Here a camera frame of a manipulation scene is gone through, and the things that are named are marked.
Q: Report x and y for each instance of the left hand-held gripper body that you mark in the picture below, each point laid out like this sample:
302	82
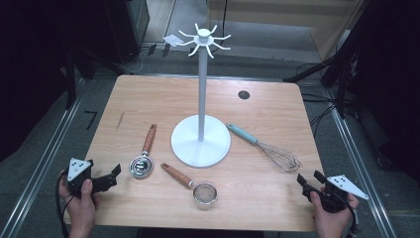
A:
81	178

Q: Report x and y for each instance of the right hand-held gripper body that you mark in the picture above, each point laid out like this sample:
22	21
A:
336	195

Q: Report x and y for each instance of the white utensil rack stand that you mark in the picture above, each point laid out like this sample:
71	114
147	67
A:
200	145

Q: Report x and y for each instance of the person's right hand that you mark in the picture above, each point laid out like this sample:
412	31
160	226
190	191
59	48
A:
330	221

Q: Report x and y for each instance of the person's left hand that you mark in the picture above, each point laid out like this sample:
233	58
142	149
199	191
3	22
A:
82	211

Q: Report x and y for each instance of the black stand leg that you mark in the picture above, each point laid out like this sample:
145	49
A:
307	71

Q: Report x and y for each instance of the dark round table grommet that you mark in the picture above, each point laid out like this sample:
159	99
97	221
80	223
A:
243	95

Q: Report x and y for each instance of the white paper tag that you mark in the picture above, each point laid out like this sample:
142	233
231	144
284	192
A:
173	40

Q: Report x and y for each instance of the dark cabinet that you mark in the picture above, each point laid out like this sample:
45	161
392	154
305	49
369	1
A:
128	26

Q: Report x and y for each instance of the metal floor rail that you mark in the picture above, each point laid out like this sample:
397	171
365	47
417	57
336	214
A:
360	165
39	165

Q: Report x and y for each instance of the black upright stand post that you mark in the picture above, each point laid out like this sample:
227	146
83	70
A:
70	82

